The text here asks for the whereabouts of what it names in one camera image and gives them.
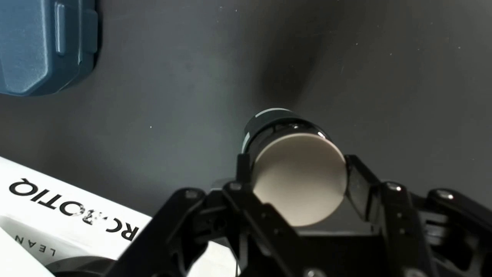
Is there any dark bottle with brown cap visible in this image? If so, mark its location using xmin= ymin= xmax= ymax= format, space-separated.
xmin=239 ymin=105 xmax=349 ymax=229

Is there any blue plastic case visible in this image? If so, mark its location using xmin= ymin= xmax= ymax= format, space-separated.
xmin=0 ymin=0 xmax=103 ymax=98

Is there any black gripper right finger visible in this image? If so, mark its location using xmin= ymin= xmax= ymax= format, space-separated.
xmin=345 ymin=152 xmax=492 ymax=277

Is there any white Robotiq cardboard box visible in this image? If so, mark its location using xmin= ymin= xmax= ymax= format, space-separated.
xmin=0 ymin=155 xmax=239 ymax=277

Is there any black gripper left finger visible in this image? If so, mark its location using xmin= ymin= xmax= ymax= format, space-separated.
xmin=117 ymin=152 xmax=311 ymax=277

